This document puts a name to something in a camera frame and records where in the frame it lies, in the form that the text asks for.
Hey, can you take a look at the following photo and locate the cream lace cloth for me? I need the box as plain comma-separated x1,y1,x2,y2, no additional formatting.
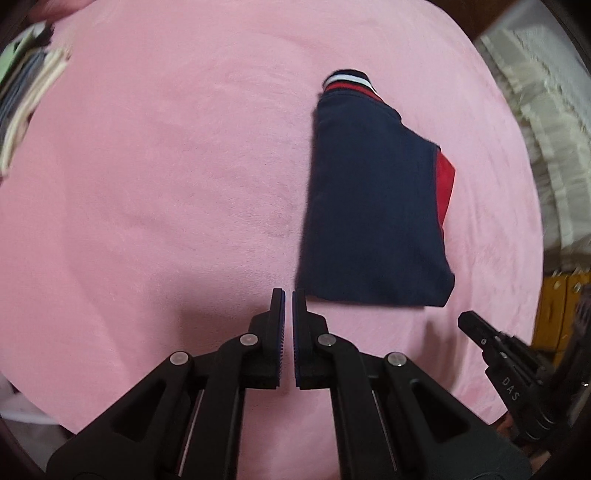
475,18,591,271

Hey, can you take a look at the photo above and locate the pink pillow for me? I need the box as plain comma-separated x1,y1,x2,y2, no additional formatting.
28,0,88,21

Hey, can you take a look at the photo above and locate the black folded garment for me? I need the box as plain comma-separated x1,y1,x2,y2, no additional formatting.
25,21,58,49

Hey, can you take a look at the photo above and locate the blue denim folded garment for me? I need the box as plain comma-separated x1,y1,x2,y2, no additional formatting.
0,48,49,141

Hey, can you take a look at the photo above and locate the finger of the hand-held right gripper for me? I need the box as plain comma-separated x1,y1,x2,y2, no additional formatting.
458,311,525,409

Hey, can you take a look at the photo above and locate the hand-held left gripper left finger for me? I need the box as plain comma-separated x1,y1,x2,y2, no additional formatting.
46,288,287,480

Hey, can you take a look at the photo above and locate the stack of folded clothes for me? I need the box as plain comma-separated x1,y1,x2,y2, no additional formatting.
0,46,74,178

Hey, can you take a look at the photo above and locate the navy and red polo shirt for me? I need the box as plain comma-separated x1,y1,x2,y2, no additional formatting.
295,69,458,308

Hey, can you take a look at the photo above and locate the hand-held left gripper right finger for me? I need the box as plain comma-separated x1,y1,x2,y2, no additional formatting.
292,288,532,480

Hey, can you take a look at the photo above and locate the pink blanket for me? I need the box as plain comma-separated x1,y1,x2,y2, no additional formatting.
0,0,546,480

